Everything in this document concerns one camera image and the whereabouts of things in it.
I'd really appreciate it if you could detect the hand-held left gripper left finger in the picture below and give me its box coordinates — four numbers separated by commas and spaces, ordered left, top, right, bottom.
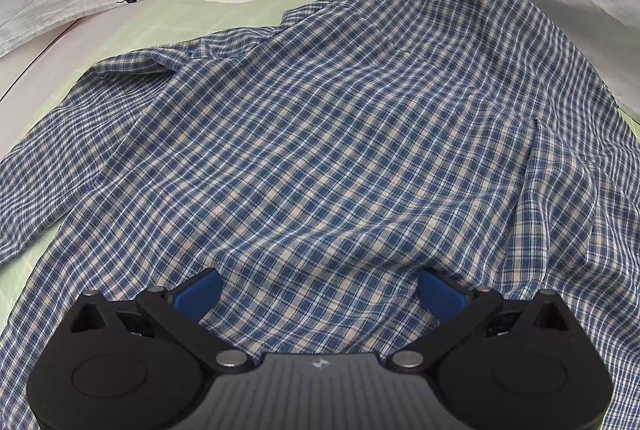
67, 269, 249, 373

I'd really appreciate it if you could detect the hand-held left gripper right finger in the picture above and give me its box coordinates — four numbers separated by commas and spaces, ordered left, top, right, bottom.
391, 267, 573, 372

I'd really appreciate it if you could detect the blue plaid shirt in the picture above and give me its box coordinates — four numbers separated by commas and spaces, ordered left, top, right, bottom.
0, 0, 640, 430

